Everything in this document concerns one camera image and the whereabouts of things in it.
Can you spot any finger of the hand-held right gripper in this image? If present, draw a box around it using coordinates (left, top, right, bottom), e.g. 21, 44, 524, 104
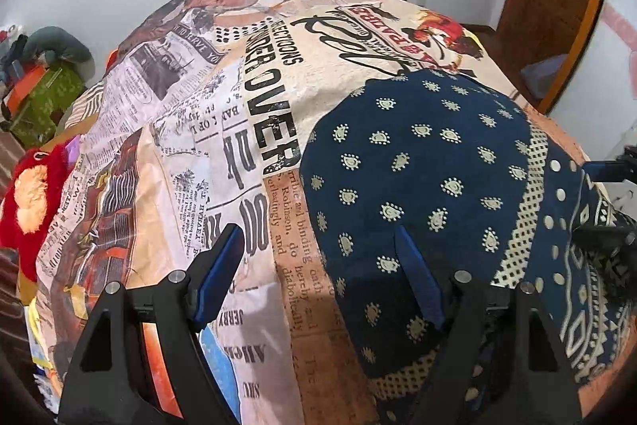
584, 147, 637, 183
571, 213, 637, 259

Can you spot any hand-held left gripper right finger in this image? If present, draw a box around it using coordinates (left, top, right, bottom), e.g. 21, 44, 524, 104
392, 226, 584, 425

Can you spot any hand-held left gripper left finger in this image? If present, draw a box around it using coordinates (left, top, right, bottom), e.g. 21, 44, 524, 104
59, 223, 246, 425

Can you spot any navy printed garment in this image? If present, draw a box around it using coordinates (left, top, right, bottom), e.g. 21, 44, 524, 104
299, 69, 637, 425

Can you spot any grey blue bag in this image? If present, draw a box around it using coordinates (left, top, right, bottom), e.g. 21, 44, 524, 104
519, 53, 569, 101

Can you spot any newspaper print blanket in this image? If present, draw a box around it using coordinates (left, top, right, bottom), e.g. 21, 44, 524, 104
30, 0, 623, 425

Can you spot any red plush toy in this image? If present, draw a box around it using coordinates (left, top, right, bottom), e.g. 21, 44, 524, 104
0, 145, 71, 282

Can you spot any orange box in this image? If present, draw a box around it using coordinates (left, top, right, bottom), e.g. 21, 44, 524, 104
7, 64, 51, 104

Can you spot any pile of small clutter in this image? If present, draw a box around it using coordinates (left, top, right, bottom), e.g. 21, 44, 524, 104
0, 24, 28, 80

